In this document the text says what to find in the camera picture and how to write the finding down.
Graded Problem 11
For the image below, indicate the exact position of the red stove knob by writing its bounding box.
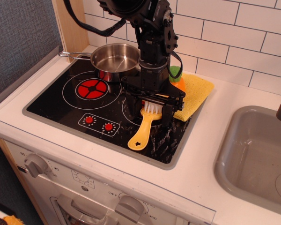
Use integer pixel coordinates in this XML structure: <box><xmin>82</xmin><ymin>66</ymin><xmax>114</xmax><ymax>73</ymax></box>
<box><xmin>104</xmin><ymin>123</ymin><xmax>113</xmax><ymax>131</ymax></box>
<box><xmin>85</xmin><ymin>116</ymin><xmax>94</xmax><ymax>124</ymax></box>

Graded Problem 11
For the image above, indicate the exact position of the left red stove knob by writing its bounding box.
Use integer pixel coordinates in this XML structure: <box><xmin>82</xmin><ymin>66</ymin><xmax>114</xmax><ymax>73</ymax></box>
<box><xmin>85</xmin><ymin>116</ymin><xmax>94</xmax><ymax>124</ymax></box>

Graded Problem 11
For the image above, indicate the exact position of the grey sink basin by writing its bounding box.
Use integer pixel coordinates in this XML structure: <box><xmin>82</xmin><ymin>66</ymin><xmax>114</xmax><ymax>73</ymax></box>
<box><xmin>214</xmin><ymin>105</ymin><xmax>281</xmax><ymax>214</ymax></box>

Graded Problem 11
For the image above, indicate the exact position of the stainless steel pot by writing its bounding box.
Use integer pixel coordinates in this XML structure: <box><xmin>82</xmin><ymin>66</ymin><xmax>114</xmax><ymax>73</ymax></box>
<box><xmin>59</xmin><ymin>44</ymin><xmax>141</xmax><ymax>83</ymax></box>

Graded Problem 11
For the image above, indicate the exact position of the yellow dish brush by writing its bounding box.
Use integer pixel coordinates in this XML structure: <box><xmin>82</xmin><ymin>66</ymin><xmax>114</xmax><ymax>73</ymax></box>
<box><xmin>127</xmin><ymin>101</ymin><xmax>163</xmax><ymax>151</ymax></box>

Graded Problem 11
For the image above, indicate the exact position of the right red stove knob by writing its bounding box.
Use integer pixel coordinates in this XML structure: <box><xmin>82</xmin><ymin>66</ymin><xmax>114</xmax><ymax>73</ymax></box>
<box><xmin>104</xmin><ymin>123</ymin><xmax>113</xmax><ymax>131</ymax></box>

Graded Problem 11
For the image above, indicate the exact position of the black toy stovetop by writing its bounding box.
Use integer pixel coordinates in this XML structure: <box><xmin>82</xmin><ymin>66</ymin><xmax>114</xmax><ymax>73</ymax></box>
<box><xmin>22</xmin><ymin>60</ymin><xmax>199</xmax><ymax>170</ymax></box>

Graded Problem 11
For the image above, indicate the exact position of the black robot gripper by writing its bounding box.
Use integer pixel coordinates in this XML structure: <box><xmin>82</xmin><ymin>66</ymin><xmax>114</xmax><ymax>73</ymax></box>
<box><xmin>121</xmin><ymin>60</ymin><xmax>186</xmax><ymax>128</ymax></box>

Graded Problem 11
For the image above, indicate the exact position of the grey timer knob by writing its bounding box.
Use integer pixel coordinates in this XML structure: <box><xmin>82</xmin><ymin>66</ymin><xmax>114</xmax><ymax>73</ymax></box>
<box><xmin>24</xmin><ymin>154</ymin><xmax>48</xmax><ymax>178</ymax></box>

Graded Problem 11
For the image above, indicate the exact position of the orange yellow object bottom corner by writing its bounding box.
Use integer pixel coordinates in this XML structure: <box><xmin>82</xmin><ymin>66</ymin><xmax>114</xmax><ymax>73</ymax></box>
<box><xmin>0</xmin><ymin>216</ymin><xmax>24</xmax><ymax>225</ymax></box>

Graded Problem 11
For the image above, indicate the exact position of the grey oven temperature knob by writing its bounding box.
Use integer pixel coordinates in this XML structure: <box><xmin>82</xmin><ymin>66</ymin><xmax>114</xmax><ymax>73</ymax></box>
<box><xmin>115</xmin><ymin>195</ymin><xmax>145</xmax><ymax>223</ymax></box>

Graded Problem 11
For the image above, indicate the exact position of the grey oven door handle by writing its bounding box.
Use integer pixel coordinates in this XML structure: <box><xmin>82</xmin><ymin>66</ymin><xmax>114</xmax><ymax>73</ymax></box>
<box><xmin>56</xmin><ymin>195</ymin><xmax>119</xmax><ymax>225</ymax></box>

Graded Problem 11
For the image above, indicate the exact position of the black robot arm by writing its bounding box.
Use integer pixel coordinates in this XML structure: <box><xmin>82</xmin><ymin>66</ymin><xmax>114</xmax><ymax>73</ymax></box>
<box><xmin>99</xmin><ymin>0</ymin><xmax>185</xmax><ymax>127</ymax></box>

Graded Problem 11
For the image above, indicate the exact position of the yellow folded cloth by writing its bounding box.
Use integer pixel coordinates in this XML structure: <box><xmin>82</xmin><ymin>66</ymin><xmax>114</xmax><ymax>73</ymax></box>
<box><xmin>170</xmin><ymin>73</ymin><xmax>215</xmax><ymax>122</ymax></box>

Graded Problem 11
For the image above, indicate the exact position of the orange toy carrot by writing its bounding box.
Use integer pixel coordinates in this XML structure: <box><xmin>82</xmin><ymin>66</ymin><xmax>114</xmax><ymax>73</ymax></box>
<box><xmin>169</xmin><ymin>66</ymin><xmax>185</xmax><ymax>92</ymax></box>

